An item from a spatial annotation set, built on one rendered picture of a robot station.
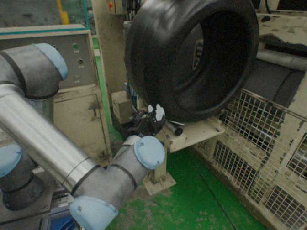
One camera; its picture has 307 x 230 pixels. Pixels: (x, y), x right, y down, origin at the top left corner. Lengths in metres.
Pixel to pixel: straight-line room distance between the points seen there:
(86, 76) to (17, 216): 0.89
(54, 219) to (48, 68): 0.71
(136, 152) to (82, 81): 1.06
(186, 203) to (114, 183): 1.35
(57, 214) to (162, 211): 0.87
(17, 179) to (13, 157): 0.09
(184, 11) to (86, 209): 0.60
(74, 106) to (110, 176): 1.08
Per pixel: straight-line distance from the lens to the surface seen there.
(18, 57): 0.56
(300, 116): 1.02
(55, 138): 0.41
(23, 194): 0.93
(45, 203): 0.94
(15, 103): 0.47
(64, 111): 1.43
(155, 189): 1.73
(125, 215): 1.64
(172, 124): 0.88
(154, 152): 0.41
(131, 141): 0.55
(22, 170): 0.87
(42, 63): 0.57
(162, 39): 0.64
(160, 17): 0.68
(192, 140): 0.98
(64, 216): 1.04
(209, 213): 1.69
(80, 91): 1.38
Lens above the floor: 1.43
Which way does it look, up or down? 33 degrees down
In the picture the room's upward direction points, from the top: straight up
